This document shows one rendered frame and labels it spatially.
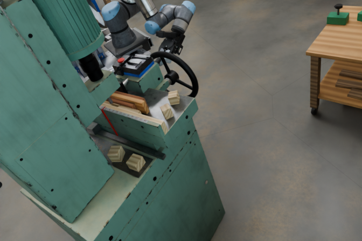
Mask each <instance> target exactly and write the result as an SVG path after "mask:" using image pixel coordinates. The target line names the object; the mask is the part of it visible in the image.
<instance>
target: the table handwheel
mask: <svg viewBox="0 0 362 241"><path fill-rule="evenodd" d="M149 56H151V57H152V58H153V59H156V58H160V59H161V61H162V63H163V65H164V67H165V69H166V71H167V74H166V75H165V76H164V79H165V80H168V82H169V85H174V84H175V83H176V82H177V83H179V84H181V85H183V86H185V87H187V88H189V89H191V90H192V93H191V94H189V95H187V96H188V97H193V98H195V97H196V95H197V93H198V90H199V86H198V80H197V78H196V76H195V74H194V72H193V70H192V69H191V68H190V67H189V66H188V64H187V63H186V62H184V61H183V60H182V59H181V58H179V57H178V56H176V55H174V54H172V53H169V52H165V51H157V52H153V53H152V54H150V55H149ZM165 58H167V59H169V60H171V61H173V62H175V63H176V64H178V65H179V66H181V67H182V69H184V71H185V72H186V73H187V75H188V76H189V78H190V80H191V82H192V86H191V85H189V84H187V83H185V82H183V81H181V80H179V75H178V73H177V72H176V71H174V70H170V69H169V67H168V65H167V63H166V61H165Z"/></svg>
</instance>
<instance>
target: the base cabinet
mask: <svg viewBox="0 0 362 241"><path fill-rule="evenodd" d="M37 207H38V206H37ZM39 209H40V208H39ZM40 210H41V211H43V210H42V209H40ZM43 212H44V213H45V214H46V215H47V216H48V217H49V218H51V219H52V220H53V221H54V222H56V223H57V224H58V225H59V226H60V227H61V228H62V229H63V230H65V231H66V232H67V233H68V234H69V235H70V236H71V237H72V238H74V239H75V240H76V241H83V240H82V239H81V238H79V237H78V236H77V235H75V234H74V233H73V232H71V231H70V230H69V229H67V228H66V227H64V226H63V225H62V224H60V223H59V222H58V221H56V220H55V219H54V218H53V217H51V216H50V215H49V214H47V213H46V212H45V211H43ZM224 214H225V210H224V207H223V204H222V202H221V199H220V196H219V193H218V190H217V187H216V185H215V182H214V179H213V176H212V173H211V170H210V167H209V165H208V162H207V159H206V156H205V153H204V150H203V147H202V145H201V142H200V139H199V136H198V133H197V130H195V131H194V133H193V134H192V135H191V137H190V138H189V139H188V141H187V142H186V143H185V145H184V146H183V147H182V149H181V150H180V151H179V153H178V154H177V156H176V157H175V158H174V160H173V161H172V163H171V164H170V165H169V167H168V168H167V169H166V171H165V172H164V174H163V175H162V176H161V178H160V179H159V180H158V182H157V183H156V184H155V186H154V187H153V189H152V190H151V192H150V193H149V194H148V196H147V197H146V198H145V200H144V201H143V202H142V204H141V205H140V206H139V208H138V209H137V210H136V212H135V213H134V215H133V216H132V218H131V219H130V220H129V222H128V223H127V224H126V226H125V227H124V228H123V230H122V231H121V233H120V234H119V235H118V237H117V238H116V239H115V241H210V240H211V239H212V237H213V235H214V233H215V231H216V229H217V227H218V225H219V224H220V222H221V220H222V218H223V216H224Z"/></svg>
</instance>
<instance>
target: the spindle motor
mask: <svg viewBox="0 0 362 241"><path fill-rule="evenodd" d="M33 1H34V3H35V5H36V6H37V8H38V10H39V11H40V13H41V14H42V16H43V17H44V19H45V21H46V22H47V24H48V26H49V27H50V29H51V30H52V32H53V34H54V35H55V37H56V39H57V40H58V42H59V44H60V45H61V47H62V48H63V50H64V51H65V53H66V55H67V56H68V58H69V60H70V61H71V62H72V61H75V60H79V59H81V58H84V57H86V56H87V55H89V54H91V53H93V52H94V51H95V50H97V49H98V48H99V47H100V46H101V45H102V44H103V42H104V40H105V36H104V34H103V32H102V30H101V29H100V26H99V24H98V22H97V20H96V18H95V16H94V14H93V12H92V10H91V8H90V6H89V4H88V2H87V0H33Z"/></svg>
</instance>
